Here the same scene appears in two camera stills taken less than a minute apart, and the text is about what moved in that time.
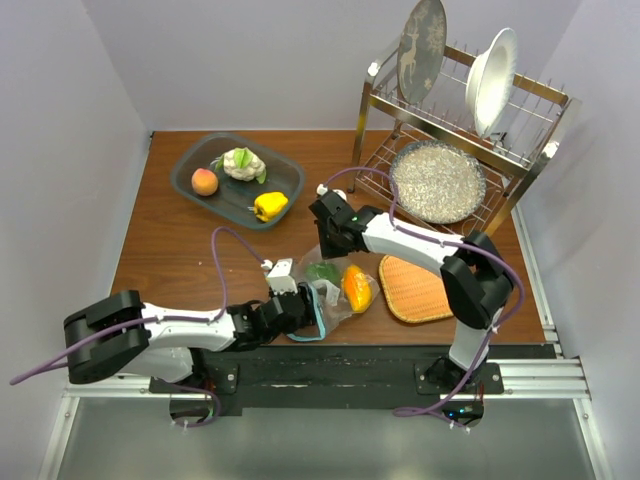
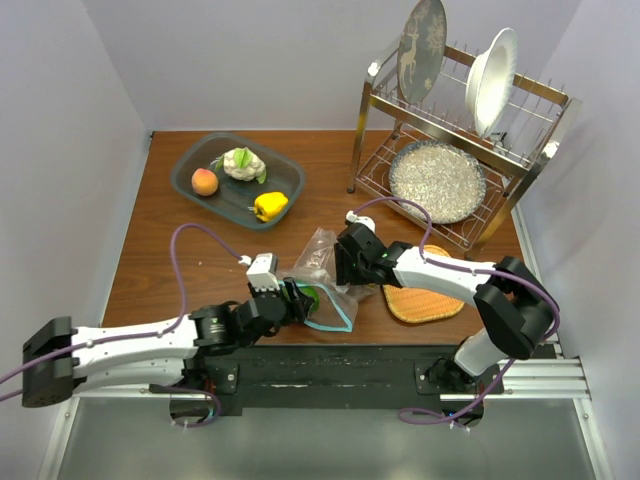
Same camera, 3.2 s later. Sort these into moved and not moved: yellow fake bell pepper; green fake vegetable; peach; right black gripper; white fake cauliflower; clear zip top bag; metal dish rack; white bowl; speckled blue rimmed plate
Moved: green fake vegetable; clear zip top bag; right black gripper
Not moved: peach; white fake cauliflower; yellow fake bell pepper; speckled blue rimmed plate; metal dish rack; white bowl
